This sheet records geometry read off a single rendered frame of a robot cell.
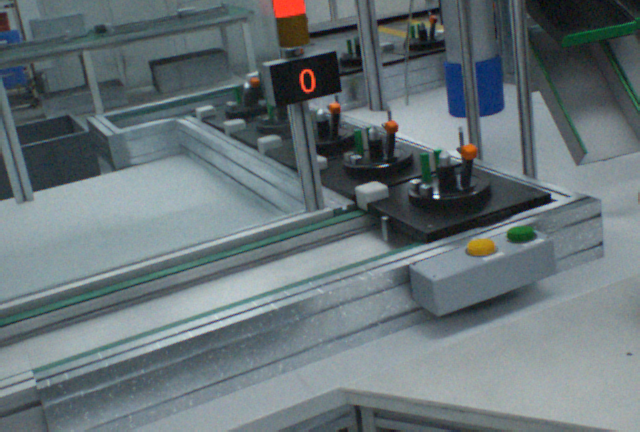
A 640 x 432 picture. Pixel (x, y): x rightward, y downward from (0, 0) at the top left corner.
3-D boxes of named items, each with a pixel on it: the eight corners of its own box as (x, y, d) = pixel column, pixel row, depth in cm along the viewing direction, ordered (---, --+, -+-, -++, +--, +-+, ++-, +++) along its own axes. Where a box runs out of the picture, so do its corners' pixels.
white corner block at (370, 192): (391, 207, 151) (388, 185, 150) (368, 214, 150) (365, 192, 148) (378, 201, 155) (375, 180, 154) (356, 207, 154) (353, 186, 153)
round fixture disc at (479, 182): (507, 194, 143) (506, 182, 142) (436, 216, 138) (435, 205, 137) (460, 176, 155) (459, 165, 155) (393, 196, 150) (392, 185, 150)
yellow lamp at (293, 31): (315, 42, 140) (310, 12, 139) (287, 48, 138) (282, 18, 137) (302, 40, 144) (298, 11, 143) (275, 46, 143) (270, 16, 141)
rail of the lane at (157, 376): (604, 256, 140) (601, 194, 137) (57, 458, 109) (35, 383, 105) (581, 246, 145) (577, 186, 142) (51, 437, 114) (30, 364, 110)
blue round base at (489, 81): (516, 108, 238) (512, 55, 233) (469, 121, 232) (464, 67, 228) (483, 101, 252) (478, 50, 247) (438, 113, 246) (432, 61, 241)
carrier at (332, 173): (464, 172, 163) (457, 109, 160) (353, 205, 155) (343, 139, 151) (401, 149, 185) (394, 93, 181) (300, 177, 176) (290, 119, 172)
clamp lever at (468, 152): (473, 187, 141) (478, 149, 136) (462, 190, 140) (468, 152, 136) (460, 175, 143) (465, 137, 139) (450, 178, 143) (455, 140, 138)
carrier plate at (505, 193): (552, 204, 141) (551, 192, 140) (427, 245, 133) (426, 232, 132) (468, 174, 162) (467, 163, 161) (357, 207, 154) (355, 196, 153)
